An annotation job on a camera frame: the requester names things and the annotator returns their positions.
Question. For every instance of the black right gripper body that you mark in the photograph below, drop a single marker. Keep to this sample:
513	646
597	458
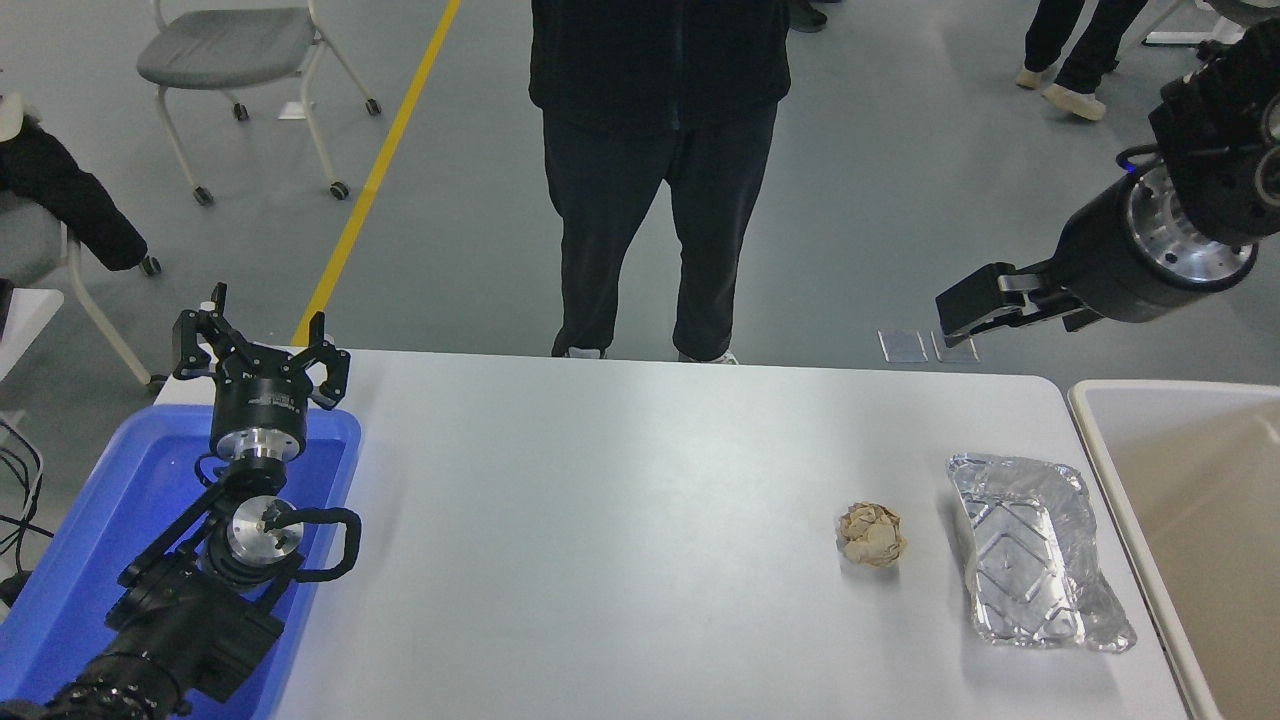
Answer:
1095	270

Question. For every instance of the crumpled tan paper ball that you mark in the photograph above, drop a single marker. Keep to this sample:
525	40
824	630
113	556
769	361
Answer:
872	537

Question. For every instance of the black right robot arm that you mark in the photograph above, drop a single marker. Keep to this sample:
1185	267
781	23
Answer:
1220	140

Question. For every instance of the white wheeled chair base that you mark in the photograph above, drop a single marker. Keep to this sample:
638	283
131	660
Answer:
1175	37

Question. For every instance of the person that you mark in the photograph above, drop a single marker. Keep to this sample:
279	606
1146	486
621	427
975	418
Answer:
1085	45
808	15
650	120

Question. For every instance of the black jacket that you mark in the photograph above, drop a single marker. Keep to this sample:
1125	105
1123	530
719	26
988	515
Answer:
60	190

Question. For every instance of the grey seat wheeled chair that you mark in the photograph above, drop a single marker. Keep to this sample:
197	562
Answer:
225	45

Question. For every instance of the large pale bin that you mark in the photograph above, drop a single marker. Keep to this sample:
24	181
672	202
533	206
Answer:
1200	520

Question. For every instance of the clear floor plate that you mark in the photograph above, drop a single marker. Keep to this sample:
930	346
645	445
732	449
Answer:
904	346
958	354

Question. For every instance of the blue plastic tray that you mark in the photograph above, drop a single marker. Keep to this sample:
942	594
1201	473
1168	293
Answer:
80	540

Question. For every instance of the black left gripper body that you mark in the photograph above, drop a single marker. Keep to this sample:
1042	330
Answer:
258	400

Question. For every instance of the small white table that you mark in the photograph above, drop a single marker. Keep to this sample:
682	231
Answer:
25	320

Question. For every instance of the grey chair with white legs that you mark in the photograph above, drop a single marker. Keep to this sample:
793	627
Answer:
30	245

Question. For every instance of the crumpled silver foil tray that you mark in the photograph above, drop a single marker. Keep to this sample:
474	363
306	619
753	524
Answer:
1020	560

